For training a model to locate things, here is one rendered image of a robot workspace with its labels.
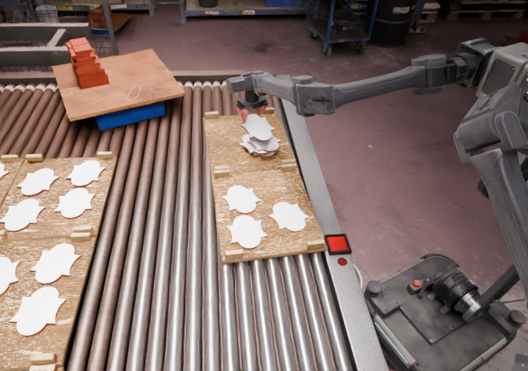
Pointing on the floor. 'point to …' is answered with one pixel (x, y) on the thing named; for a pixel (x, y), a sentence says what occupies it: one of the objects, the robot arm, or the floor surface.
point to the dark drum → (392, 9)
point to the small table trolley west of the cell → (317, 29)
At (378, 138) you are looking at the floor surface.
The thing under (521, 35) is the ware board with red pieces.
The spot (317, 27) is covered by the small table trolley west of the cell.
